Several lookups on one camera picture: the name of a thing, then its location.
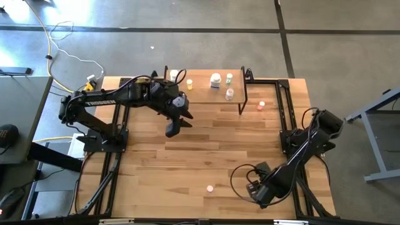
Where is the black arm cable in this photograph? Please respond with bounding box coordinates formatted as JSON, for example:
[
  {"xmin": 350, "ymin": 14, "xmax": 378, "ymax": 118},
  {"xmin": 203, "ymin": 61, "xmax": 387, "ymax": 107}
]
[
  {"xmin": 116, "ymin": 68, "xmax": 188, "ymax": 92},
  {"xmin": 229, "ymin": 163, "xmax": 262, "ymax": 204}
]

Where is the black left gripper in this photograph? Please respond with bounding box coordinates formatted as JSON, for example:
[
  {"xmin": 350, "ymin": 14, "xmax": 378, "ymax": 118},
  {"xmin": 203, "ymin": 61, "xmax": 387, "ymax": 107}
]
[{"xmin": 161, "ymin": 89, "xmax": 194, "ymax": 139}]

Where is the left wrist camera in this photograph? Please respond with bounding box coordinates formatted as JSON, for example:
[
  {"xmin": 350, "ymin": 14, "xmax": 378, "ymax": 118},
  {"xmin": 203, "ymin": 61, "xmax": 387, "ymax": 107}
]
[{"xmin": 172, "ymin": 96, "xmax": 189, "ymax": 111}]

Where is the yellow floor cable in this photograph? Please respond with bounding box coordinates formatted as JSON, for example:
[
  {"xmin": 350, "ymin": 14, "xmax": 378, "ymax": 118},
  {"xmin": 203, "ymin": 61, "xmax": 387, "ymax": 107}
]
[{"xmin": 24, "ymin": 0, "xmax": 92, "ymax": 94}]

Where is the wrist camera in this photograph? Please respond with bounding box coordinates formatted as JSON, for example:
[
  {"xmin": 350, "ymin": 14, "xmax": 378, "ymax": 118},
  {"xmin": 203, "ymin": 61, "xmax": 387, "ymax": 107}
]
[
  {"xmin": 172, "ymin": 96, "xmax": 189, "ymax": 111},
  {"xmin": 255, "ymin": 161, "xmax": 273, "ymax": 177}
]

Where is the black flat device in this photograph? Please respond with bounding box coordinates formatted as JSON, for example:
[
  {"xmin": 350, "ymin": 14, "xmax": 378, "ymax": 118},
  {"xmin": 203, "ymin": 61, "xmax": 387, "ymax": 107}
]
[{"xmin": 0, "ymin": 66, "xmax": 33, "ymax": 76}]

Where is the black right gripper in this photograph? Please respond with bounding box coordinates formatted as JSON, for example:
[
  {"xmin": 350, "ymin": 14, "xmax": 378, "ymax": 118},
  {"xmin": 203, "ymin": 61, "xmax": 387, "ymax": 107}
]
[{"xmin": 246, "ymin": 174, "xmax": 284, "ymax": 210}]

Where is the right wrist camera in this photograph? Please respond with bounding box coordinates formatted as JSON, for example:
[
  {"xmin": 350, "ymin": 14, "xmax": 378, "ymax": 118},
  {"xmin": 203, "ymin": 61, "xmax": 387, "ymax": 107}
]
[{"xmin": 255, "ymin": 161, "xmax": 273, "ymax": 177}]

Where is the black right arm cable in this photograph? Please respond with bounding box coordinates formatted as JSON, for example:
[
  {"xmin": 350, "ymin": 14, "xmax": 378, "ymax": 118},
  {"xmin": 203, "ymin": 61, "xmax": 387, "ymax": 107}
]
[{"xmin": 229, "ymin": 163, "xmax": 262, "ymax": 204}]

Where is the wooden shelf black metal frame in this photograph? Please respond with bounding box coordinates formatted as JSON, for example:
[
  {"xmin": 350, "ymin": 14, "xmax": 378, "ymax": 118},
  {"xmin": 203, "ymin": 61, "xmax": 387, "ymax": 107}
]
[{"xmin": 163, "ymin": 65, "xmax": 248, "ymax": 116}]

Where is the black table edge beam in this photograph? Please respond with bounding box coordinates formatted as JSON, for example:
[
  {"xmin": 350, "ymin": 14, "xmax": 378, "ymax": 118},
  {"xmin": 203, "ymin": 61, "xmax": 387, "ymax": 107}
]
[{"xmin": 0, "ymin": 214, "xmax": 400, "ymax": 225}]

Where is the white paper sheet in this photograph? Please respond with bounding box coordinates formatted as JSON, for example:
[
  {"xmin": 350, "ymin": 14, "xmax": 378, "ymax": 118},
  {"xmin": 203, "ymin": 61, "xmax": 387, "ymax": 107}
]
[{"xmin": 66, "ymin": 132, "xmax": 88, "ymax": 159}]

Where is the grey desk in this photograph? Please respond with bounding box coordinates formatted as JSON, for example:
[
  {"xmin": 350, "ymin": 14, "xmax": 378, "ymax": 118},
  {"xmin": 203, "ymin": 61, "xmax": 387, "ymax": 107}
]
[{"xmin": 0, "ymin": 74, "xmax": 53, "ymax": 166}]

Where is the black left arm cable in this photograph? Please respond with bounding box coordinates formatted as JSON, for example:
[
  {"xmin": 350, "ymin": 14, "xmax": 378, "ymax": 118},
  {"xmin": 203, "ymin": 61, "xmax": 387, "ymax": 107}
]
[{"xmin": 116, "ymin": 68, "xmax": 188, "ymax": 92}]

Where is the black metal rail frame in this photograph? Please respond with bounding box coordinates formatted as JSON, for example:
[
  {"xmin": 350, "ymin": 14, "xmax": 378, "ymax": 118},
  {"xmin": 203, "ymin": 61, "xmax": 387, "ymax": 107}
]
[
  {"xmin": 71, "ymin": 76, "xmax": 132, "ymax": 217},
  {"xmin": 245, "ymin": 77, "xmax": 337, "ymax": 219}
]

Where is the black cap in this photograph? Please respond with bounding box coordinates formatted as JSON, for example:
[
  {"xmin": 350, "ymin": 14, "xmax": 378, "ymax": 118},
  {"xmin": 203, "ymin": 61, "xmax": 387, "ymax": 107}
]
[{"xmin": 0, "ymin": 124, "xmax": 20, "ymax": 149}]

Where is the white floor cable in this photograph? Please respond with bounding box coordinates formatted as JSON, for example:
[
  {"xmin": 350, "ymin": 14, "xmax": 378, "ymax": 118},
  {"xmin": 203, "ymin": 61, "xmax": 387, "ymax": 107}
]
[{"xmin": 49, "ymin": 21, "xmax": 105, "ymax": 83}]

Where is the grey metal table frame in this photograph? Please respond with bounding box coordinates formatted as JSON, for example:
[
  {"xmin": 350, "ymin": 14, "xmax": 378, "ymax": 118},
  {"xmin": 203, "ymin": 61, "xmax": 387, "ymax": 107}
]
[{"xmin": 344, "ymin": 86, "xmax": 400, "ymax": 183}]

